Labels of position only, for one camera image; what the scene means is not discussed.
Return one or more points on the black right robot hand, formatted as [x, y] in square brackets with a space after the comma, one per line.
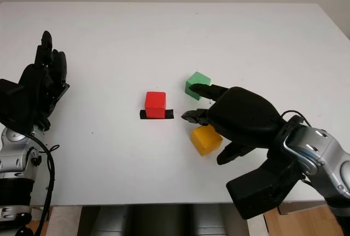
[243, 118]

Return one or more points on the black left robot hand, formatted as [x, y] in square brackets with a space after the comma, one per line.
[46, 82]

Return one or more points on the yellow wooden block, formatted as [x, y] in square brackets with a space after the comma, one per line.
[205, 141]

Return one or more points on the green wooden block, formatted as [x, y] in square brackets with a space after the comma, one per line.
[198, 78]

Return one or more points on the red wooden block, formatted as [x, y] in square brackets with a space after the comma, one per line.
[155, 104]

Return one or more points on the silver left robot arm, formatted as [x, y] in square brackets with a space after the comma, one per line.
[13, 159]

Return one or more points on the black tape strip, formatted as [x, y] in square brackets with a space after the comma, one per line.
[169, 114]

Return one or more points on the grey robot torso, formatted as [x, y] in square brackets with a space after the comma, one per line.
[164, 221]

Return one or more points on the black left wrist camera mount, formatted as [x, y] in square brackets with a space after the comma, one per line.
[15, 102]

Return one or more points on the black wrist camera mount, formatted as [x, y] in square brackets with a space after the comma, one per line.
[259, 189]
[15, 102]

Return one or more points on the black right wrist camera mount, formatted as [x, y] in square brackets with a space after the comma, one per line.
[259, 189]

